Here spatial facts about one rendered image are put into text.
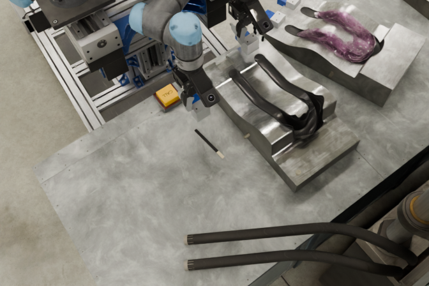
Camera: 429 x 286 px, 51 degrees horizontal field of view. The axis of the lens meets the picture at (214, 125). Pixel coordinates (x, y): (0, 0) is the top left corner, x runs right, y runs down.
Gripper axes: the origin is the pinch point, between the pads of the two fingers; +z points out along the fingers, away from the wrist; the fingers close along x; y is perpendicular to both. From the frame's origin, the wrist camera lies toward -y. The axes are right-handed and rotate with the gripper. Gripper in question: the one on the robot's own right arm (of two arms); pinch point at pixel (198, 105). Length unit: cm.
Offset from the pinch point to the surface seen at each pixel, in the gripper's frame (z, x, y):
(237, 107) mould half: 6.6, -11.5, -4.5
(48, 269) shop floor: 95, 78, 20
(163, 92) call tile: 11.3, 3.5, 17.4
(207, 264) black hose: 11.1, 24.3, -38.1
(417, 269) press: 16, -24, -73
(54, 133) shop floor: 95, 44, 83
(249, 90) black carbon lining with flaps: 7.0, -19.0, -1.5
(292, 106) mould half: 1.8, -23.6, -16.6
